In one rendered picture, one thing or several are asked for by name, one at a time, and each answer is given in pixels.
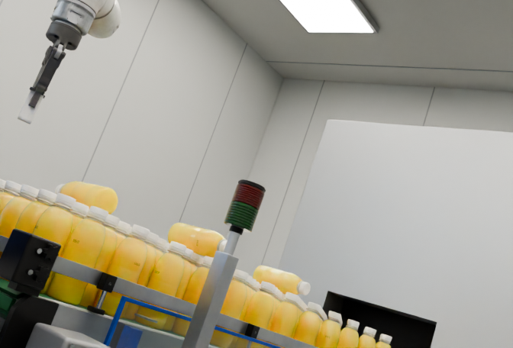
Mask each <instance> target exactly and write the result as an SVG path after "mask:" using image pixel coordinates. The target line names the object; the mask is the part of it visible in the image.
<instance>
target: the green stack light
mask: <svg viewBox="0 0 513 348"><path fill-rule="evenodd" d="M258 213H259V211H258V210H257V209H256V208H254V207H252V206H250V205H247V204H244V203H242V202H238V201H231V203H230V205H229V208H228V210H227V214H226V216H225V219H224V223H225V224H226V225H228V226H231V225H233V226H236V227H239V228H241V229H243V230H244V232H248V233H250V232H252V229H253V226H254V224H255V221H256V219H257V214H258Z"/></svg>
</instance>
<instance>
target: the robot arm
mask: <svg viewBox="0 0 513 348"><path fill-rule="evenodd" d="M50 19H51V21H52V22H51V23H50V26H49V28H48V30H47V32H46V37H47V39H48V40H49V41H51V42H52V43H53V46H51V45H50V46H49V47H48V48H47V51H46V53H45V57H44V60H43V62H42V63H41V65H42V67H41V68H40V71H39V73H38V75H37V78H36V80H35V82H34V84H33V87H30V88H29V89H30V92H29V94H28V96H27V99H26V101H25V103H24V105H23V107H22V109H21V112H20V114H19V115H18V120H20V121H23V122H25V123H27V124H31V122H32V121H33V119H34V116H35V114H36V112H37V109H38V108H39V106H40V103H41V101H42V99H43V98H45V95H44V94H45V92H46V91H47V88H48V86H49V84H50V82H51V80H52V78H53V76H54V74H55V72H56V70H57V69H58V68H59V66H60V64H61V62H62V60H63V59H64V58H65V56H66V53H65V52H64V50H65V49H67V50H76V49H77V47H78V45H79V43H80V40H81V39H82V36H85V35H87V34H89V35H91V36H92V37H96V38H100V39H103V38H107V37H110V36H111V35H112V34H113V33H114V32H115V31H116V30H117V29H118V28H119V26H120V23H121V10H120V7H119V4H118V0H57V3H56V6H55V8H54V11H53V14H52V16H51V17H50Z"/></svg>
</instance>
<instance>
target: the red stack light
mask: <svg viewBox="0 0 513 348"><path fill-rule="evenodd" d="M264 195H265V193H264V192H263V191H261V190H259V189H258V188H255V187H253V186H250V185H245V184H241V183H239V184H237V187H236V189H235V191H234V194H233V197H232V199H231V200H232V201H238V202H242V203H244V204H247V205H250V206H252V207H254V208H256V209H257V210H259V209H260V206H261V204H262V201H263V198H264Z"/></svg>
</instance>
